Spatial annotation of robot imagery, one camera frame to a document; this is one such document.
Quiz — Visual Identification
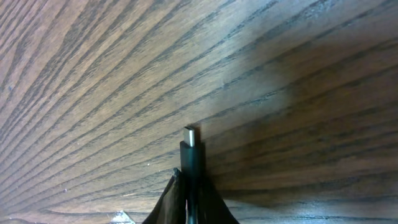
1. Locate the black usb charging cable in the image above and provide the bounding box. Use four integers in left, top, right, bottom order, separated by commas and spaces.
179, 126, 206, 224

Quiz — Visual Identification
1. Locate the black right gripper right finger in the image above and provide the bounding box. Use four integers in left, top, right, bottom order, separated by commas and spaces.
197, 177, 239, 224

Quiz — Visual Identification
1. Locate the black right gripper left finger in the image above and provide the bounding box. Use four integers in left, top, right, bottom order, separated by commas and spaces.
142, 168, 187, 224

